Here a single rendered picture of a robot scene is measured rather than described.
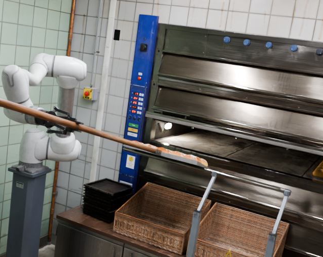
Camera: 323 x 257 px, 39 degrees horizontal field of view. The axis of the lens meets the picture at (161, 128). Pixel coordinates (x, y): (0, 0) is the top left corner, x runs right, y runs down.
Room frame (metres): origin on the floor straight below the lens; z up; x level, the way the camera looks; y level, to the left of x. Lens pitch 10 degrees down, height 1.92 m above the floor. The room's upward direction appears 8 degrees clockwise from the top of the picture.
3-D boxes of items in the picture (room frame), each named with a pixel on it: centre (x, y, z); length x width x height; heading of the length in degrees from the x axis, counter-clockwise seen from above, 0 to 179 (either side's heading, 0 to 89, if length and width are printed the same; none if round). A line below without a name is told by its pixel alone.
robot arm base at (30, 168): (2.92, 0.85, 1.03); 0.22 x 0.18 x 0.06; 158
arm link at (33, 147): (2.94, 0.83, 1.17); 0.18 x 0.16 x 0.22; 99
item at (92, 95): (3.77, 0.63, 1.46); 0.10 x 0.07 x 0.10; 64
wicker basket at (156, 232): (3.17, -0.10, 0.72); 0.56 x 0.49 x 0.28; 65
